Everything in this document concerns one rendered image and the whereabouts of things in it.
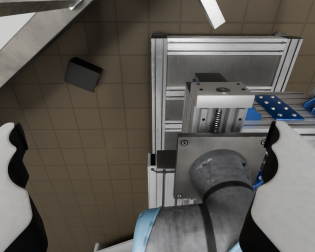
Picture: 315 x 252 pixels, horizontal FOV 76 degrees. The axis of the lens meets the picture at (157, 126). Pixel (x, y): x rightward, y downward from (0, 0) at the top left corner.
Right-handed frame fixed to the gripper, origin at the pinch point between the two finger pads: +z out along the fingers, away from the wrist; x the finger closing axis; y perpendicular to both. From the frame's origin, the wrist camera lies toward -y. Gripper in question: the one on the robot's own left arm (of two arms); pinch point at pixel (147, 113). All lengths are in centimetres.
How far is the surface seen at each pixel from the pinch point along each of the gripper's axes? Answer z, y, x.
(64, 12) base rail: 62, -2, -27
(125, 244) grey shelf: 118, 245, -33
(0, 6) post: 24.0, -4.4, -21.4
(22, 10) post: 31.5, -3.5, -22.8
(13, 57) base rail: 62, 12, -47
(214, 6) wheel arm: 46.8, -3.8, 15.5
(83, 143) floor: 132, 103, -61
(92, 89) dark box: 120, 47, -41
